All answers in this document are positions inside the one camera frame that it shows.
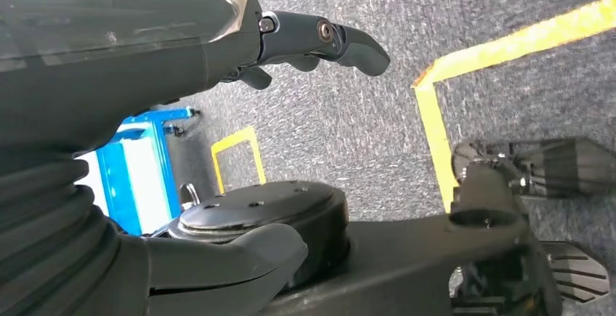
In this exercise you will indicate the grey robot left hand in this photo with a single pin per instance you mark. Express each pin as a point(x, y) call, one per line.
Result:
point(96, 39)

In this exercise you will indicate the blue metal shelf rack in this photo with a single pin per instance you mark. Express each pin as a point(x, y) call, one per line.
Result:
point(113, 184)

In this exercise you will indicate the yellow floor tape square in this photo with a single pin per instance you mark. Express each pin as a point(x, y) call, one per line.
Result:
point(433, 126)

